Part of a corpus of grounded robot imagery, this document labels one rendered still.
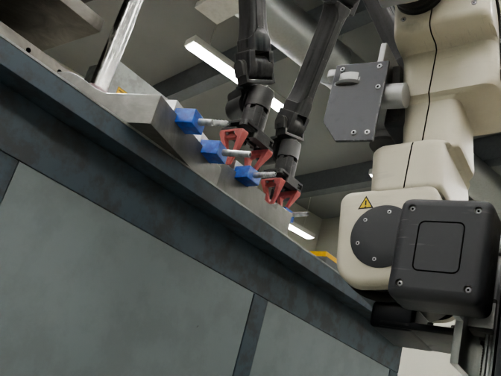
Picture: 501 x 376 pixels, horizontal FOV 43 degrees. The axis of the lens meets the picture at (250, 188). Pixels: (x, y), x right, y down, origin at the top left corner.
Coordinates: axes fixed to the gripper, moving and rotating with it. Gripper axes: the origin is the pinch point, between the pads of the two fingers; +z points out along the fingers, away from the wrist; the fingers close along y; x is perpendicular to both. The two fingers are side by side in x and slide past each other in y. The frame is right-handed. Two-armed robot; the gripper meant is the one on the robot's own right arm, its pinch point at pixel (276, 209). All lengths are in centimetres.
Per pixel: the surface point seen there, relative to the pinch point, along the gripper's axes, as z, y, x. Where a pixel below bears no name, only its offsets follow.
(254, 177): 7.4, 29.1, 17.0
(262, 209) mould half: 10.3, 20.5, 13.4
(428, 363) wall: -110, -688, -265
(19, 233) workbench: 38, 72, 14
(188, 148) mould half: 13, 52, 21
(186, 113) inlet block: 10, 57, 24
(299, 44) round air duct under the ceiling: -273, -224, -205
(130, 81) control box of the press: -50, 8, -72
